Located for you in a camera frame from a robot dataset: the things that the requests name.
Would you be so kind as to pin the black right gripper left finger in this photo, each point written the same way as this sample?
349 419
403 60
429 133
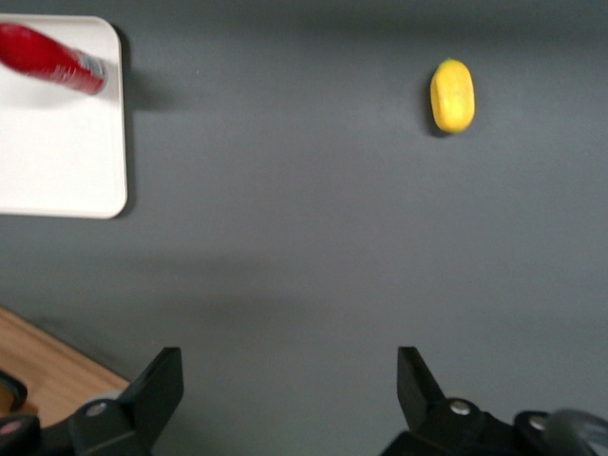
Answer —
142 404

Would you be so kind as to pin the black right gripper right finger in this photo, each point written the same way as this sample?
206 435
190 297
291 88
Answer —
427 404

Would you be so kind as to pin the red coke bottle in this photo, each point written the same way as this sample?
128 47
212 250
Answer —
43 57

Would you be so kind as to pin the cream rectangular plastic tray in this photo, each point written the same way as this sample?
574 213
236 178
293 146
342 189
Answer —
57 142

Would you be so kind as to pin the wooden two-drawer cabinet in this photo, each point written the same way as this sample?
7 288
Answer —
52 366

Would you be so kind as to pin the yellow lemon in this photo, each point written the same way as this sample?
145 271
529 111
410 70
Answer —
452 95

